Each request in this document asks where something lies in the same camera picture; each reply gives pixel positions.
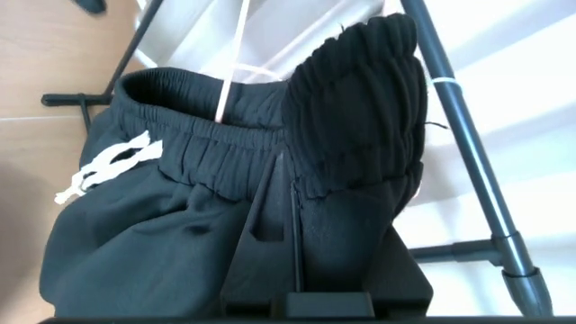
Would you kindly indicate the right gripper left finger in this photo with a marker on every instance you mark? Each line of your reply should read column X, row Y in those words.
column 261, row 270

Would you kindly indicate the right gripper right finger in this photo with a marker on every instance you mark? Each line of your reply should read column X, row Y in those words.
column 405, row 283

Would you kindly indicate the black shorts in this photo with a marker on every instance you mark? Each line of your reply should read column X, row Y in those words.
column 135, row 234

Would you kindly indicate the pink clothes hanger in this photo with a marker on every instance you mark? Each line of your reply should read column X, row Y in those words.
column 223, row 103

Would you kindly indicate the black clothes rack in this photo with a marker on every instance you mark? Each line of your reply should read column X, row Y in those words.
column 468, row 144

